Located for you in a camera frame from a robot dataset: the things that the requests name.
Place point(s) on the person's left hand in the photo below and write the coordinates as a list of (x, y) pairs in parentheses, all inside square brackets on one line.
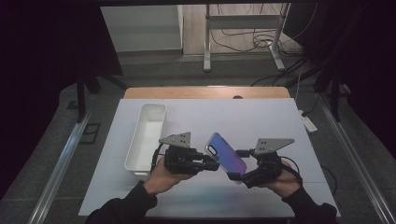
[(162, 182)]

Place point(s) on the white plastic storage box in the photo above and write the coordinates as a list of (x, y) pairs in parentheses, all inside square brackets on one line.
[(146, 140)]

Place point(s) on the black square floor frame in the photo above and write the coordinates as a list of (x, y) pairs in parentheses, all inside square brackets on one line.
[(90, 133)]

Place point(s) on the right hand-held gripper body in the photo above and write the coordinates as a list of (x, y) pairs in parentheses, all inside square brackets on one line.
[(267, 169)]

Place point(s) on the white metal desk frame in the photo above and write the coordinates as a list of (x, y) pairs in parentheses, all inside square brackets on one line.
[(207, 40)]

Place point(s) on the white cabinet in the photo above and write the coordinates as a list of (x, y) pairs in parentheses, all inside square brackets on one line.
[(140, 28)]

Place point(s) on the person's right hand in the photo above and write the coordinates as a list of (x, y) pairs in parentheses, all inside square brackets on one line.
[(286, 183)]

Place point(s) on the wooden table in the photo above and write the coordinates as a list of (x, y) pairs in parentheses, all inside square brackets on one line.
[(186, 92)]

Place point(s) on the black metal stand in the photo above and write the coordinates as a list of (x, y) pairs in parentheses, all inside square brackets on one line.
[(81, 93), (334, 93)]

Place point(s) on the iridescent phone case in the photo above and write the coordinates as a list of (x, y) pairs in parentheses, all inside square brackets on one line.
[(226, 157)]

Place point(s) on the aluminium floor rail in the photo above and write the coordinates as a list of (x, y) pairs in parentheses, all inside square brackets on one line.
[(59, 169), (358, 165)]

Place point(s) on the white board table cover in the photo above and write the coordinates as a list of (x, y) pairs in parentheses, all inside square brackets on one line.
[(236, 118)]

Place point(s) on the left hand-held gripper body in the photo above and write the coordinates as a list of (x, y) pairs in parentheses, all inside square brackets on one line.
[(180, 163)]

